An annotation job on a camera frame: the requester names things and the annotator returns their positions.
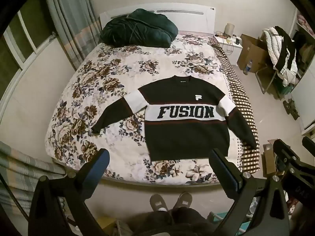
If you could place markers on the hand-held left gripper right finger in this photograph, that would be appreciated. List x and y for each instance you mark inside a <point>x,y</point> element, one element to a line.
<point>225,172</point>

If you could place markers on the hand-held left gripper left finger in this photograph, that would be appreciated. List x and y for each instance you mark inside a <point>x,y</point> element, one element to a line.
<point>102,164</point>

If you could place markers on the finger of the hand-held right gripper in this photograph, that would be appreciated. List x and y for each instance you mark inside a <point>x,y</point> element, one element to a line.
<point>285,152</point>
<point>309,144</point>

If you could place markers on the black and white sweater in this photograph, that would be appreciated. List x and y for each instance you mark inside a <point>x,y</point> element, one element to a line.
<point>187,137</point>

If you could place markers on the small cardboard box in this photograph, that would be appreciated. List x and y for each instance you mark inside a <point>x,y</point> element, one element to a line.
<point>269,157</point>

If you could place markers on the pair of dark shoes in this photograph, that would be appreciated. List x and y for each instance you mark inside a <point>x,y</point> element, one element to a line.
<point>291,108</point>

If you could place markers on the white wardrobe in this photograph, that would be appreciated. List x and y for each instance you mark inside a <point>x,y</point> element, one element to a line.
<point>305,103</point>

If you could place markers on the person's right shoe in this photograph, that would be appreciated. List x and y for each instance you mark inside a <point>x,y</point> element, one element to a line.
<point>183,200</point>

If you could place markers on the person's shoe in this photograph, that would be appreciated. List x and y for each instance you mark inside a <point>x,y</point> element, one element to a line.
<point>158,202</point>
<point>183,200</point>

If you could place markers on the person's left shoe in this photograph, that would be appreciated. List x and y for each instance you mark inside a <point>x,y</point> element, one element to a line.
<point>158,202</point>

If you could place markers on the brown checkered bed sheet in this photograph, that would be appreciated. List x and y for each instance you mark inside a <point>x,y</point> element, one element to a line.
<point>242,98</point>

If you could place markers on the person's legs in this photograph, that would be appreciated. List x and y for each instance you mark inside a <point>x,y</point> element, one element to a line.
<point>172,222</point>

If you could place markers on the striped curtain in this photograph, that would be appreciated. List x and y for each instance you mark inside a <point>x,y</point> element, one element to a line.
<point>22,167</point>
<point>71,17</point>

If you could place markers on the bed with floral cover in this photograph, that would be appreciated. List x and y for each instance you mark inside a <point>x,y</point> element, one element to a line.
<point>110,73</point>

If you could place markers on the plastic water bottle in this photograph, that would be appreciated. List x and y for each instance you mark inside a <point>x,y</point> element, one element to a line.
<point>248,66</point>

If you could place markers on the black striped garment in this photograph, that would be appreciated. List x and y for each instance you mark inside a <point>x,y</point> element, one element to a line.
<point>286,46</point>

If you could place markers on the large cardboard box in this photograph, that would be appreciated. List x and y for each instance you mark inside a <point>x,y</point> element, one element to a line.
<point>253,51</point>

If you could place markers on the white nightstand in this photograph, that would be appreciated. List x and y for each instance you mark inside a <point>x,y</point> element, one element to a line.
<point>232,51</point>

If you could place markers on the black cup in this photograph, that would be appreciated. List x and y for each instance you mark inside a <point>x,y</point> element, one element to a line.
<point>238,40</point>

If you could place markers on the pink bedding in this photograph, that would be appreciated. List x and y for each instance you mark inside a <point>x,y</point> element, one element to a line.
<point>304,22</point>

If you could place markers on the beige cylindrical lamp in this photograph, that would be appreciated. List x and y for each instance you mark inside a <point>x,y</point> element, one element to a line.
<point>230,29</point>

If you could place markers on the dark green duvet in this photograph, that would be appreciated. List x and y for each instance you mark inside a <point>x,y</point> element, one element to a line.
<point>137,29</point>

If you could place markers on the window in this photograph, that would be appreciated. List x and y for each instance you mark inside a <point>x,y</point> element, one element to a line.
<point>22,36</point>

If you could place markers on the white headboard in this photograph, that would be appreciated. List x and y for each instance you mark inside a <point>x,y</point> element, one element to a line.
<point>192,22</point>

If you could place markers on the metal frame chair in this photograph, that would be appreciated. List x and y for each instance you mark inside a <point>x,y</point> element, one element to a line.
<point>267,78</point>

